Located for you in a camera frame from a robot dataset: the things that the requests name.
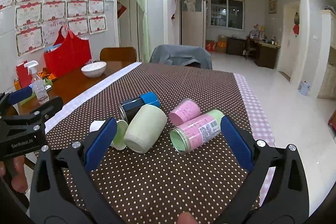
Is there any cream wall cabinet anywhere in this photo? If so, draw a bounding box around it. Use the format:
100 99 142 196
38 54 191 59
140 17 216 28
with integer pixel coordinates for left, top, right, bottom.
315 10 335 100

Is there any light blue trash bin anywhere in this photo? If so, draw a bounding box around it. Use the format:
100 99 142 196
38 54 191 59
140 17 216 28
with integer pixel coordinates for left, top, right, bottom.
298 81 311 96

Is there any person's left hand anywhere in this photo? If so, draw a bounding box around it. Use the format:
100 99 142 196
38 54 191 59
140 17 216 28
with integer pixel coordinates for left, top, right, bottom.
10 156 28 193

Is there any brown wooden chair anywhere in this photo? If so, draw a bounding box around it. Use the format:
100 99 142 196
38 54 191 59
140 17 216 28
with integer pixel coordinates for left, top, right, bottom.
100 47 137 63

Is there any white refrigerator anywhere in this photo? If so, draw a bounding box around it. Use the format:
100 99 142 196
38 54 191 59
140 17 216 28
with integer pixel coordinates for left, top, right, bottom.
181 0 207 48

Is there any brown polka dot tablecloth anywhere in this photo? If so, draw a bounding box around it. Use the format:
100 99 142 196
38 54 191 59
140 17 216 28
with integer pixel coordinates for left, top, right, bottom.
46 63 274 223

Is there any person's right hand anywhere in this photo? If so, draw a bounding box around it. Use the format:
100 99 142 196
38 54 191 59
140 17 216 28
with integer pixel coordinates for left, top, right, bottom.
177 212 198 224

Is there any white ceramic bowl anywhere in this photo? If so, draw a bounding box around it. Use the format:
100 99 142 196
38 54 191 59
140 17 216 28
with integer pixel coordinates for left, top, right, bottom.
81 61 107 78

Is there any clear spray bottle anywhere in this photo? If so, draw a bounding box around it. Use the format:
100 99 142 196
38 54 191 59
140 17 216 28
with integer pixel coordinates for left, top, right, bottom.
24 60 49 105

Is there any red tote bag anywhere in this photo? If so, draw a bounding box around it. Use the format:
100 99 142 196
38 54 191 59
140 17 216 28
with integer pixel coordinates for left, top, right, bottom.
43 27 92 77

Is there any dark wooden desk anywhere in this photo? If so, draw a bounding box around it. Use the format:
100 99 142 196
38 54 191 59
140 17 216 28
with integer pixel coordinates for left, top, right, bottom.
226 38 281 69

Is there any blue black can cup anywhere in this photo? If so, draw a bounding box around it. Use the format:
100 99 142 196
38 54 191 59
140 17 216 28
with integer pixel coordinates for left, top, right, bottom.
118 92 161 123

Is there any small pink cup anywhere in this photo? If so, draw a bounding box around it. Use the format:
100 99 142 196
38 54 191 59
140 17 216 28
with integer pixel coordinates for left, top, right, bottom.
169 98 201 126

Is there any grey jacket on chair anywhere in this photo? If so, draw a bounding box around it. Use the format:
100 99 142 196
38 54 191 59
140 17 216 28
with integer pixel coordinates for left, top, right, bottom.
149 44 213 69

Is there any small red paper bag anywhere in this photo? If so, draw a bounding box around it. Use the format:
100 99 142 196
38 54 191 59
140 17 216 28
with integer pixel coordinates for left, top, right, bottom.
16 61 32 88

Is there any white paper cup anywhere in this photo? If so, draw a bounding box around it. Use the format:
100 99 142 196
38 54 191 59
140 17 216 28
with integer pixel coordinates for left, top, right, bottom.
89 120 128 151

